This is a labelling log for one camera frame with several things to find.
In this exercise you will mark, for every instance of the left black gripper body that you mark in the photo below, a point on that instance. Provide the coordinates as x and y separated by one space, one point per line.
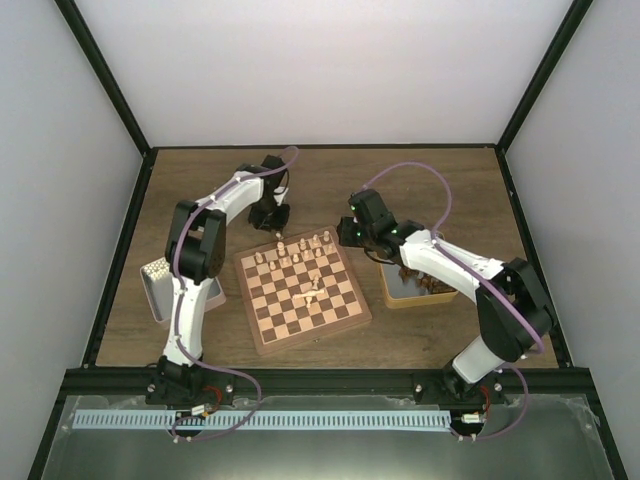
263 214

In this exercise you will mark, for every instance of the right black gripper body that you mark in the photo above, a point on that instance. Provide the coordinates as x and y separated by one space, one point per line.
349 238

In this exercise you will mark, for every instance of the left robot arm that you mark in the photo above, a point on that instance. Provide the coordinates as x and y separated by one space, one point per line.
196 251

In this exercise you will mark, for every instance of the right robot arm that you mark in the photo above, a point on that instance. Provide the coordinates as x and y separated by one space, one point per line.
513 308

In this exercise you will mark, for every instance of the wooden chess board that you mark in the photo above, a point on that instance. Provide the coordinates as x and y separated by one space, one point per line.
275 332

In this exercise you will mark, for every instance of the pile of dark chess pieces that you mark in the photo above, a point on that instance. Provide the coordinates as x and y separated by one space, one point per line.
422 281

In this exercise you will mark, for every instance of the right metal tray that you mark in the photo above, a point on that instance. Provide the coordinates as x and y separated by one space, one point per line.
397 295

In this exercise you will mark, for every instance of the metal tray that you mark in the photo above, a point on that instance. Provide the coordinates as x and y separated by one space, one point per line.
397 295
157 282

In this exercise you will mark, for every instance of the left metal tray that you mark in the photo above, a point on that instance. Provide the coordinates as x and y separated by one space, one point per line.
157 282

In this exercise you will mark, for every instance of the light blue cable duct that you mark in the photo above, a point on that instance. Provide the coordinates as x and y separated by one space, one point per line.
267 420

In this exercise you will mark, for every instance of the black front rail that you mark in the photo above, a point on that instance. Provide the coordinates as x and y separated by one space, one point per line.
423 386

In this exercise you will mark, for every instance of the black frame posts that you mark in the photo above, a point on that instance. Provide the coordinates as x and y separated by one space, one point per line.
560 41

